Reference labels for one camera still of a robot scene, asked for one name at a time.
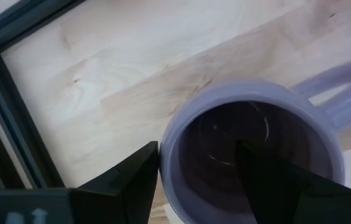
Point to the pink ribbed mug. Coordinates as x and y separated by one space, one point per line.
256 93

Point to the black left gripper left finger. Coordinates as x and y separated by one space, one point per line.
116 199

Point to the black aluminium table frame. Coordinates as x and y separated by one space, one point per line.
20 118

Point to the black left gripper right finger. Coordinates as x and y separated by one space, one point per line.
287 199

